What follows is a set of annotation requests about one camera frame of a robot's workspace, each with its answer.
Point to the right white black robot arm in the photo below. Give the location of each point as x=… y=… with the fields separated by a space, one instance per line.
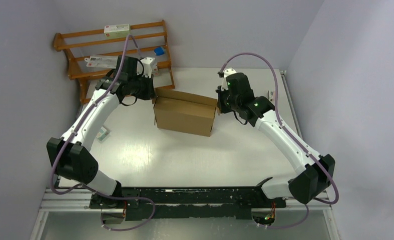
x=311 y=168

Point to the white green box on table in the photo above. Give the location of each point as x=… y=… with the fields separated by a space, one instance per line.
x=102 y=134

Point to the aluminium frame rail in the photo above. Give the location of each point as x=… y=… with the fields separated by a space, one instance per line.
x=78 y=201

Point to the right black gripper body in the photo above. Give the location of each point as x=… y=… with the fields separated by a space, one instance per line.
x=226 y=103

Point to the white box lower shelf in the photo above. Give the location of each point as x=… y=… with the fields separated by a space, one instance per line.
x=155 y=71

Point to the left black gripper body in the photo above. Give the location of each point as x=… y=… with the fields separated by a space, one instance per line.
x=142 y=86

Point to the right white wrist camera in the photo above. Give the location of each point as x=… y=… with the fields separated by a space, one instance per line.
x=226 y=72

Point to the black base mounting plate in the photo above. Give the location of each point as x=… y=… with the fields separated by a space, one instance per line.
x=183 y=203

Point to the small pink white object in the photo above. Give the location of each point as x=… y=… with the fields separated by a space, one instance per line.
x=271 y=95

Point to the orange wooden shelf rack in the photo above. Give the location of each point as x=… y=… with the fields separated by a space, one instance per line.
x=92 y=54

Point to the small blue object on shelf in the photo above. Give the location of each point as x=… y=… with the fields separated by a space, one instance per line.
x=159 y=51

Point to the white green box top shelf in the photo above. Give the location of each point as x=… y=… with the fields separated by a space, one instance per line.
x=116 y=31

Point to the brown cardboard box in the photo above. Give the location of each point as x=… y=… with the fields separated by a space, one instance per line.
x=184 y=112

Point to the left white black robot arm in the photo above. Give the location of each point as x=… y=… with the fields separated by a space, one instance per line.
x=70 y=155

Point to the clear plastic package on shelf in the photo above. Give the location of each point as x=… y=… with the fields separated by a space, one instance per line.
x=101 y=61

